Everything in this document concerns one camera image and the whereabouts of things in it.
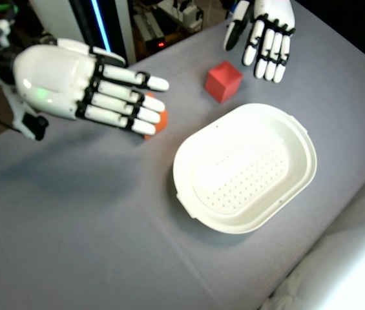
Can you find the equipment rack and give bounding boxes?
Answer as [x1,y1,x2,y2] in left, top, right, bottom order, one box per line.
[131,0,205,43]

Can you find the red cube block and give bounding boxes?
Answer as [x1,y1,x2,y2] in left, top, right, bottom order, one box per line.
[204,60,244,105]

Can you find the orange block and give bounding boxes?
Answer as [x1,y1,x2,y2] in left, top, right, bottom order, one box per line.
[143,92,169,141]

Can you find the white outer basin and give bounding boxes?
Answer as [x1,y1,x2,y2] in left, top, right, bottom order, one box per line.
[172,102,318,234]

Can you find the white rounded shell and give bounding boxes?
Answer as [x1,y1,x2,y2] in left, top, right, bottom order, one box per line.
[259,160,365,310]

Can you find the grey table cloth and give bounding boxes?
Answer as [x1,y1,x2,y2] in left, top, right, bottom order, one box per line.
[0,0,365,310]

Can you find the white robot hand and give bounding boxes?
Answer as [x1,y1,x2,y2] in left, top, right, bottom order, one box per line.
[223,0,297,85]
[13,37,171,137]

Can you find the black box with red display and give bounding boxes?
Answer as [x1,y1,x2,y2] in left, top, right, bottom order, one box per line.
[144,37,177,56]

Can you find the white tower with blue light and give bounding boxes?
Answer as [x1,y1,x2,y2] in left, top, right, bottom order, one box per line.
[28,0,137,65]

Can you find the white perforated strainer insert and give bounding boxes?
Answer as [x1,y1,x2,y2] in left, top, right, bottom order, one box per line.
[190,108,309,216]

